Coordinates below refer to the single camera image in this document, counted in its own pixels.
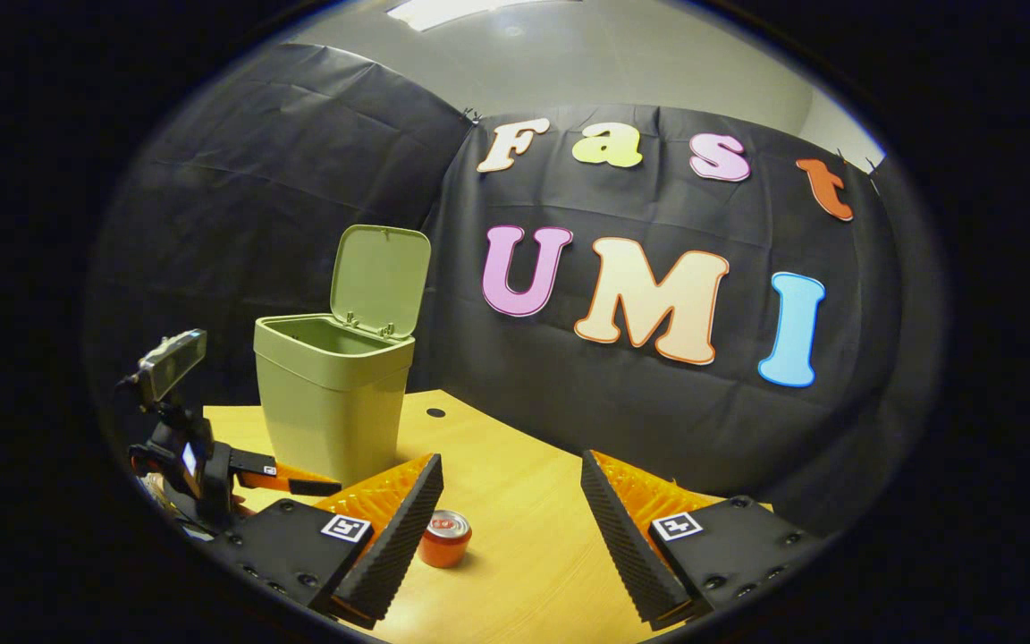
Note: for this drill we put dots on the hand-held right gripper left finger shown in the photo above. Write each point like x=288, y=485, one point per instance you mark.
x=403, y=537

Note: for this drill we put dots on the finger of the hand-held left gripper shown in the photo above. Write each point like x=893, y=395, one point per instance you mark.
x=256, y=463

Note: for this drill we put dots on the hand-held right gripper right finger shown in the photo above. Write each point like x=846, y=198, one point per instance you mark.
x=624, y=546

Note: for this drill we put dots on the red pop can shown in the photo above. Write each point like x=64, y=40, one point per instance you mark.
x=445, y=541

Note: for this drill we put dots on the green desktop garbage bin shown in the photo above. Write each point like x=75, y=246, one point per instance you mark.
x=327, y=420

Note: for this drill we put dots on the wooden desktop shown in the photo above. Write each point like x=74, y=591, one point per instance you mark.
x=515, y=537

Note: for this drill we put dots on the black backdrop cloth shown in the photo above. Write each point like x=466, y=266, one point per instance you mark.
x=524, y=402

